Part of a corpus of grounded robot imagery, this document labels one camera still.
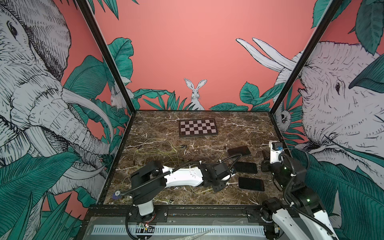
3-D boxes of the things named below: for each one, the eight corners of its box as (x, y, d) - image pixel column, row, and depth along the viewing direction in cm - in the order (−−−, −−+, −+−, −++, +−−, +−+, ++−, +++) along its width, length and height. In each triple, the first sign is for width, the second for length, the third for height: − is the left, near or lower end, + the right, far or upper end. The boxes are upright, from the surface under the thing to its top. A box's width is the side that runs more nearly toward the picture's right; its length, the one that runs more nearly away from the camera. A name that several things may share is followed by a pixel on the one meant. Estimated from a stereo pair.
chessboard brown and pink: (179, 137, 107) (179, 134, 104) (179, 122, 116) (179, 120, 113) (217, 134, 109) (217, 132, 106) (214, 120, 118) (214, 118, 115)
